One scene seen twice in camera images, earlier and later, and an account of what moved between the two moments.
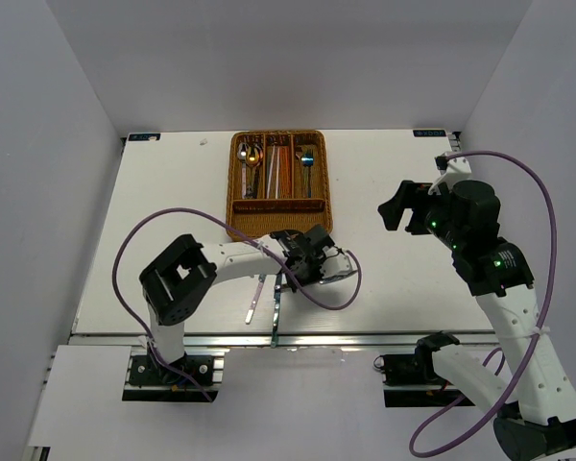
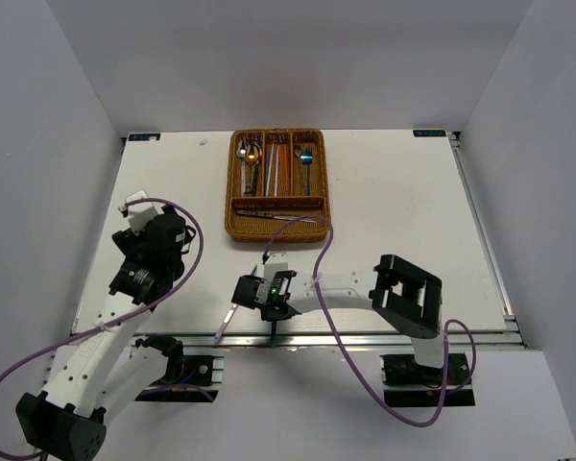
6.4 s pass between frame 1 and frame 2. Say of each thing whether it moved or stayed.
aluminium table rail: stayed
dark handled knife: moved
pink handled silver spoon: stayed
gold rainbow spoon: stayed
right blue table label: stayed
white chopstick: stayed
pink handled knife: moved
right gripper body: moved
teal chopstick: stayed
